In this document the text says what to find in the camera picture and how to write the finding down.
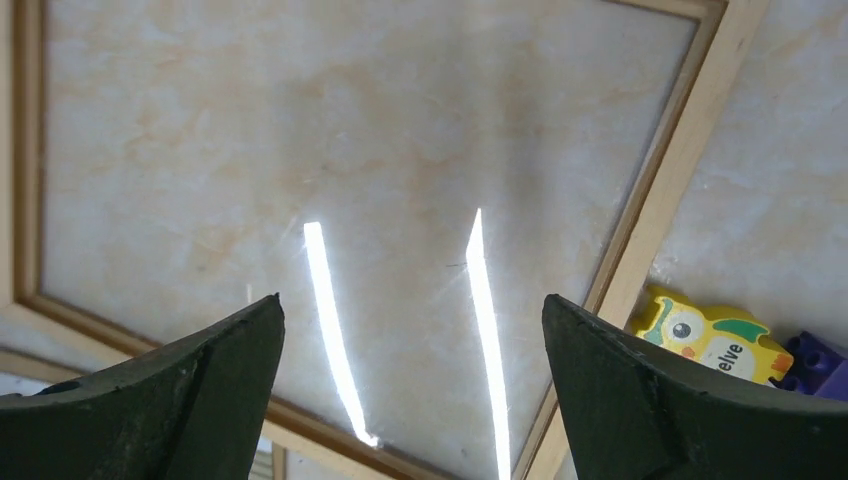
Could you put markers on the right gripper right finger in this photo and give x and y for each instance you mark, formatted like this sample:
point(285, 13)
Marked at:
point(633, 410)

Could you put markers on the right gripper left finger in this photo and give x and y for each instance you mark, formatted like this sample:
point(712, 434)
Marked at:
point(191, 409)

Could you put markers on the wooden picture frame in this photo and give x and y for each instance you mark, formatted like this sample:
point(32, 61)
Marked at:
point(710, 67)

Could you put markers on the clear acrylic sheet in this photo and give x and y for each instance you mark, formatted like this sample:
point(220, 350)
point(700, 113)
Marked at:
point(412, 178)

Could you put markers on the yellow owl toy block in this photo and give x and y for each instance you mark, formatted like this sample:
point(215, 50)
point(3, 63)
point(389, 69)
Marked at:
point(723, 338)

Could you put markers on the purple red toy block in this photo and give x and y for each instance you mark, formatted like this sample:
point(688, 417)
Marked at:
point(819, 368)

